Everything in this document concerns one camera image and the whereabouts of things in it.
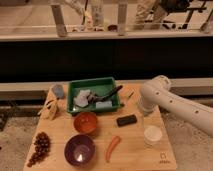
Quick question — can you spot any black eraser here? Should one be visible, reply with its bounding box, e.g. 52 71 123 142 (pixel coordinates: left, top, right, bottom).
116 115 137 127

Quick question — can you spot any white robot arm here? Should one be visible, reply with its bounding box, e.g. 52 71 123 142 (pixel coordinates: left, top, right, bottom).
140 75 213 137

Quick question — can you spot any grey blue cup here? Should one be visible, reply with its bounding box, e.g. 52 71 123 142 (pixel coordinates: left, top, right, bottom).
51 84 64 99

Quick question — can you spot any green plastic tray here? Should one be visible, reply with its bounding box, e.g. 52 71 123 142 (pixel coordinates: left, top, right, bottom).
67 77 120 116

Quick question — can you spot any light blue sponge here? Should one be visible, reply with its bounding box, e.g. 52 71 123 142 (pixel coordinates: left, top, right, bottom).
96 101 112 108

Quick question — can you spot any crumpled white cloth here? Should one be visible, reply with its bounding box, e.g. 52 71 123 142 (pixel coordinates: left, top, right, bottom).
74 90 91 107

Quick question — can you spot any orange bowl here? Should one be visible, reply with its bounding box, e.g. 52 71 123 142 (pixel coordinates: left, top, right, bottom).
73 112 98 134

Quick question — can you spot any orange carrot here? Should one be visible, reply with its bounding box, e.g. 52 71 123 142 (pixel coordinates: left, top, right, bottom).
105 136 121 162

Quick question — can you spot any wooden board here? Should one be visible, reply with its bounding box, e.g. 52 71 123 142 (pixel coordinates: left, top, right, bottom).
23 83 177 171

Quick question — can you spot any purple bowl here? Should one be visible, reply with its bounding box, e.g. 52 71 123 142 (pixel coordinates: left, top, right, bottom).
64 134 96 167

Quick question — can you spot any bunch of dark grapes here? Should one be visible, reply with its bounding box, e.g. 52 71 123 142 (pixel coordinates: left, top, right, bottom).
27 132 50 167

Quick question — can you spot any black handled brush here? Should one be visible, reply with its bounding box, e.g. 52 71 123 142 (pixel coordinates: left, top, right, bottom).
87 85 123 103

